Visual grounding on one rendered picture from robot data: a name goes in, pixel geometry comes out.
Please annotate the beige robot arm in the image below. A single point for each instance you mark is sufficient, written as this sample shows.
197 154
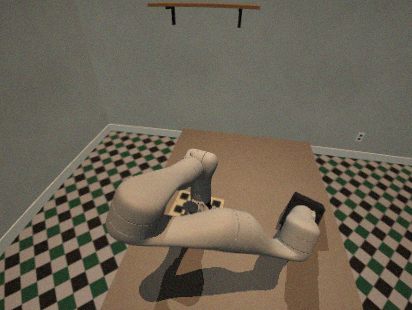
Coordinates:
139 204

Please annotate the chessboard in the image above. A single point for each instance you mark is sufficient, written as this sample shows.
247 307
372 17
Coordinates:
184 196

